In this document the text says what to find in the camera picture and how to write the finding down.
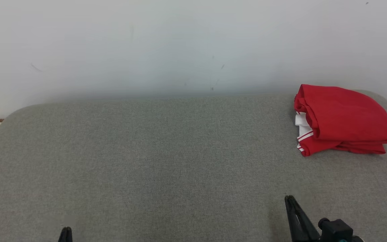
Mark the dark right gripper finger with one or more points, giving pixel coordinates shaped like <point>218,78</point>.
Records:
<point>294,228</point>
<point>306,228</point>

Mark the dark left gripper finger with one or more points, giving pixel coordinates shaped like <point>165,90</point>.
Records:
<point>61,237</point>
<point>69,236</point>

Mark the red shorts number 23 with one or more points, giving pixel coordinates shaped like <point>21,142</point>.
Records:
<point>364,149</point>

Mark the red white basketball jersey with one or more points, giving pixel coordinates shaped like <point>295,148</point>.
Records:
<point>344,114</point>

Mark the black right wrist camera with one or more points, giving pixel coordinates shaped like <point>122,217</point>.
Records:
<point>336,230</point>

